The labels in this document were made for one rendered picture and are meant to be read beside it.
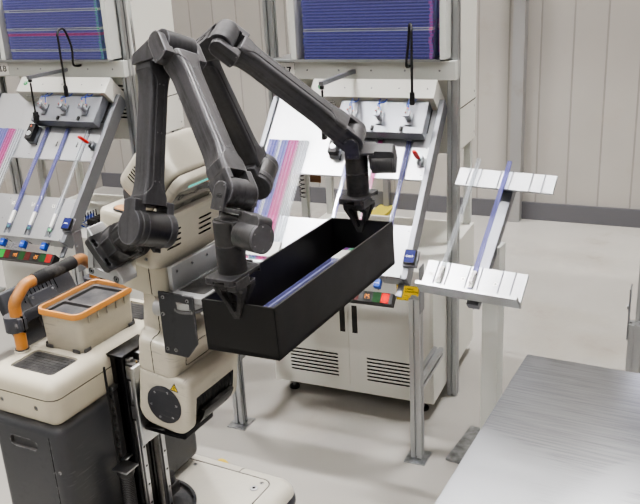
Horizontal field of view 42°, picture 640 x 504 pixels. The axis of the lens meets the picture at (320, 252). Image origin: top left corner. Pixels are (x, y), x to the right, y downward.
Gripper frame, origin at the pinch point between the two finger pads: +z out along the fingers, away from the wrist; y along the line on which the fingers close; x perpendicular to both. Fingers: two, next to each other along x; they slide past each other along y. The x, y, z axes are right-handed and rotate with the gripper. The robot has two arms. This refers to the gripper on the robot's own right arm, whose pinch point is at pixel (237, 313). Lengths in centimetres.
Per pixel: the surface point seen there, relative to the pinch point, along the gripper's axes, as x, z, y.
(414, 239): 15, 27, 128
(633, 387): -67, 32, 56
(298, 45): 73, -36, 160
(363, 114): 44, -12, 153
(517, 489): -54, 32, 8
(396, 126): 30, -8, 151
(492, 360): -11, 71, 133
